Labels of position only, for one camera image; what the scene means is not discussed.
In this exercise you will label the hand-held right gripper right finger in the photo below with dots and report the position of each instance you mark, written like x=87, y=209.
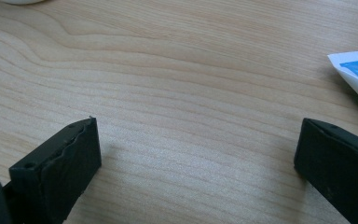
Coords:
x=338, y=161

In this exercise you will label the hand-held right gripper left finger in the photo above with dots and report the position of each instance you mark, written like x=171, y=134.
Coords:
x=59, y=174

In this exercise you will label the white round object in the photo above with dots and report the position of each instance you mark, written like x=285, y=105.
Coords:
x=21, y=1

